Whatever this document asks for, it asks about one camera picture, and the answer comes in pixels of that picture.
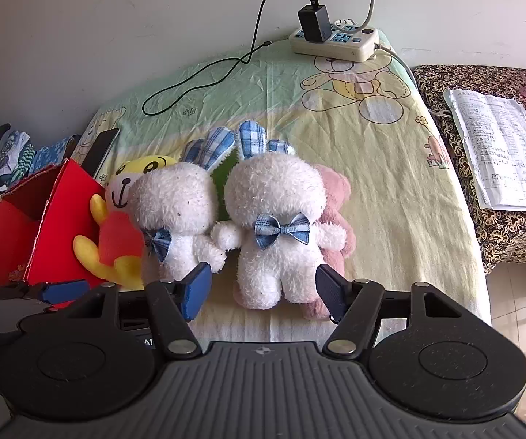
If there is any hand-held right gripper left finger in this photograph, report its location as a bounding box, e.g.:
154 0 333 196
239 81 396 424
64 263 212 360

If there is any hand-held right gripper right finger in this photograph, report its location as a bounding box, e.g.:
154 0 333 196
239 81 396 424
315 263 469 357

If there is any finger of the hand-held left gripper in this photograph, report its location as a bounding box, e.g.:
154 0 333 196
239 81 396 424
0 280 91 307

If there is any red cardboard box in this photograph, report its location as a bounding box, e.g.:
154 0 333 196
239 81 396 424
0 158 147 305

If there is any yellow tiger plush toy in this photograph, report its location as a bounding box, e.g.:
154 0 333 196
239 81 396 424
73 155 179 291

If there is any white bunny plush toy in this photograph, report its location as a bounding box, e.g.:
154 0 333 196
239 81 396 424
211 120 359 311
128 125 236 284

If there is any pink teddy bear plush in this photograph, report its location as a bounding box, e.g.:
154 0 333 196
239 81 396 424
233 164 357 322

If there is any green plush toy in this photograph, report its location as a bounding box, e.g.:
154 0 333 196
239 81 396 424
210 153 241 225

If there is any desktop with cartoon print sheet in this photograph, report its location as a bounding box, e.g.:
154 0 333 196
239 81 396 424
68 27 492 344

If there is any black smartphone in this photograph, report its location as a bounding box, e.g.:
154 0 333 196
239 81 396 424
80 127 121 179

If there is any pile of patterned socks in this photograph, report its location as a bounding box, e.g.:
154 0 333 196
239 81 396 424
0 116 83 211

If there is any patterned cloth side table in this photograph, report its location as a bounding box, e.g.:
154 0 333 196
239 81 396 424
411 64 526 275

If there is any stack of printed papers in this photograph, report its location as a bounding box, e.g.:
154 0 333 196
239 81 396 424
443 87 526 212

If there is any white power strip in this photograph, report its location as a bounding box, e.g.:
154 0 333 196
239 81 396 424
289 22 379 62

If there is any black charger adapter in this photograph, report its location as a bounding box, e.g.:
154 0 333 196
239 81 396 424
298 0 332 43

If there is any white power strip cord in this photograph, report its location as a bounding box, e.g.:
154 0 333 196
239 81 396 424
372 42 421 90

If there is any black charging cable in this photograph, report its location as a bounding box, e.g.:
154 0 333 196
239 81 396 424
142 0 321 117

